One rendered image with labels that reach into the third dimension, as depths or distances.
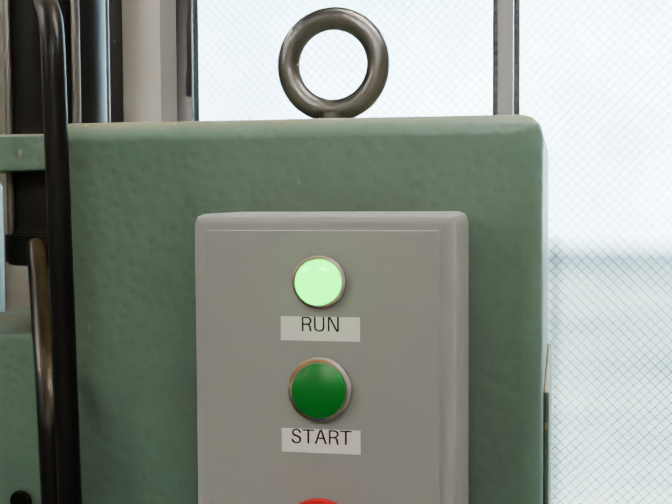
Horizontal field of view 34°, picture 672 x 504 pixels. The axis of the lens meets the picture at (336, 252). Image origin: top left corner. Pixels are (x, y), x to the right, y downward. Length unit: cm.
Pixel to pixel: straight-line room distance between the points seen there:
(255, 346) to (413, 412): 6
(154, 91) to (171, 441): 163
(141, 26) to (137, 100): 14
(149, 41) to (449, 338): 175
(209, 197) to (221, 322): 8
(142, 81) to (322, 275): 173
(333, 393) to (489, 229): 10
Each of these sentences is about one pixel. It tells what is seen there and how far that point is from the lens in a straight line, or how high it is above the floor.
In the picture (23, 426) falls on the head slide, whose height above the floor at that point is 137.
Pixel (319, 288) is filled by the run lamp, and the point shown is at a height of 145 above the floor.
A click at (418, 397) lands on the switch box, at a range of 40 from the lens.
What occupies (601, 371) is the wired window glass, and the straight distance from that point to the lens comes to 195.
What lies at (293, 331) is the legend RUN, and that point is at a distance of 41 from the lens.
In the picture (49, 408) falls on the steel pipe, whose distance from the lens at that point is 49.
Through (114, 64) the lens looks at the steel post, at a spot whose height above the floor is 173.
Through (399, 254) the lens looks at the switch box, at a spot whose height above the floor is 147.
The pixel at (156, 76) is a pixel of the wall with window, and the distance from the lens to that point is 210.
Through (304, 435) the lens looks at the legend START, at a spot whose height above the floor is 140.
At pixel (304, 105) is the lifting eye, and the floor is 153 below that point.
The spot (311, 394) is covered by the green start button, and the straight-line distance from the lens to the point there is 40.
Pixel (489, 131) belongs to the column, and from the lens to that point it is 46.
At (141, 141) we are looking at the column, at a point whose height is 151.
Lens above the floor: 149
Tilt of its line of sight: 3 degrees down
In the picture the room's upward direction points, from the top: straight up
